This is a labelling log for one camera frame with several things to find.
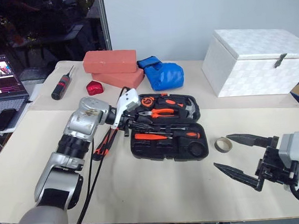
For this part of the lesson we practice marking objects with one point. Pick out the black red screwdriver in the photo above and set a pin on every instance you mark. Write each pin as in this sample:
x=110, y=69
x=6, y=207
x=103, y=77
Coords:
x=60, y=88

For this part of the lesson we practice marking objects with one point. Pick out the large beige table sheet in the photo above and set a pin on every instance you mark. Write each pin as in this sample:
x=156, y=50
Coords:
x=156, y=190

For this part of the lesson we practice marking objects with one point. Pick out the grey tape roll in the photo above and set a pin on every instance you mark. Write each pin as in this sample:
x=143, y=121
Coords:
x=224, y=148

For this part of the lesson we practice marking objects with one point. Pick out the grey metal window post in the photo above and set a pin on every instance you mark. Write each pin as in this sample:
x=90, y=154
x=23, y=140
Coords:
x=105, y=20

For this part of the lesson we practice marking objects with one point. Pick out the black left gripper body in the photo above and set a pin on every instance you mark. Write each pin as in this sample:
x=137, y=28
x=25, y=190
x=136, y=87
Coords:
x=126, y=121

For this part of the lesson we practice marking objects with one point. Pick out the black smartphone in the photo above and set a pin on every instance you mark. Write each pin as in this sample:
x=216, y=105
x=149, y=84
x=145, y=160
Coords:
x=3, y=119

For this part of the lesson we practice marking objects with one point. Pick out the black plastic tool case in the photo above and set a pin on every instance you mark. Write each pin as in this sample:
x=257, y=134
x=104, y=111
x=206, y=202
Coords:
x=167, y=150

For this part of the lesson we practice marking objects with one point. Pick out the red heart-shaped box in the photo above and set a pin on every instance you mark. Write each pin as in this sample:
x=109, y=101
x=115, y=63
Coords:
x=94, y=88

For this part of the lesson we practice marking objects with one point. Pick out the orange black tape measure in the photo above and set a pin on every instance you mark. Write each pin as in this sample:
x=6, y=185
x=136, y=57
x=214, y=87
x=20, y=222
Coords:
x=147, y=102

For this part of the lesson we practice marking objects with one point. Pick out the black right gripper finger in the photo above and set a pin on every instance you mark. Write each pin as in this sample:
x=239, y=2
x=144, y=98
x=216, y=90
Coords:
x=250, y=140
x=237, y=174

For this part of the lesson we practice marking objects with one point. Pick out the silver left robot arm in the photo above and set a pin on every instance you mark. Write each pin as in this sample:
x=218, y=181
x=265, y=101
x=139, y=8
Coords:
x=81, y=121

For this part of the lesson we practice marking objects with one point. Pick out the red brick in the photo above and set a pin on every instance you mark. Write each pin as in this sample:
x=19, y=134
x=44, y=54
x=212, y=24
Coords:
x=122, y=79
x=109, y=61

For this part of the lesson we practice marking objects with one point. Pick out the metal box latch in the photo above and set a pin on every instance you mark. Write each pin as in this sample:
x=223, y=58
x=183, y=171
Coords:
x=280, y=60

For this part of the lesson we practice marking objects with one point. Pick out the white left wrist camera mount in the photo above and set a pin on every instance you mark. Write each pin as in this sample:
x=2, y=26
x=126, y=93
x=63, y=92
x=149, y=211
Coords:
x=125, y=101

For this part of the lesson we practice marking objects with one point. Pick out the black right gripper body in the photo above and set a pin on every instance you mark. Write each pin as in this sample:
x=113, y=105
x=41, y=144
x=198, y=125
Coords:
x=272, y=165

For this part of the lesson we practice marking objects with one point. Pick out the blue boxing glove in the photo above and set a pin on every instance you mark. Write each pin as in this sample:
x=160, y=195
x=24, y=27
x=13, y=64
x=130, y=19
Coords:
x=165, y=75

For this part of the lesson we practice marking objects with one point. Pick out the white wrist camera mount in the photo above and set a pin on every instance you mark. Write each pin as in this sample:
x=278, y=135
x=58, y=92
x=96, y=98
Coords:
x=297, y=148
x=125, y=101

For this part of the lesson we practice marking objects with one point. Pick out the white woven storage box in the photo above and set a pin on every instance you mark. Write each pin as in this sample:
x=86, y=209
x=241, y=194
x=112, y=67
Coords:
x=253, y=72

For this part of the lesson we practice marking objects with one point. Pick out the narrow beige table sheet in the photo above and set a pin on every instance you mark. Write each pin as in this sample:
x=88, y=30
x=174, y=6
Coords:
x=202, y=103

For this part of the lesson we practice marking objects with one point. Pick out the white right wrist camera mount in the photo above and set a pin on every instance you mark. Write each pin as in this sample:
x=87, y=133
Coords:
x=297, y=148

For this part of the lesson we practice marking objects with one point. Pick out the open laptop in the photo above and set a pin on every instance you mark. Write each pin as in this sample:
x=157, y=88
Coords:
x=3, y=83

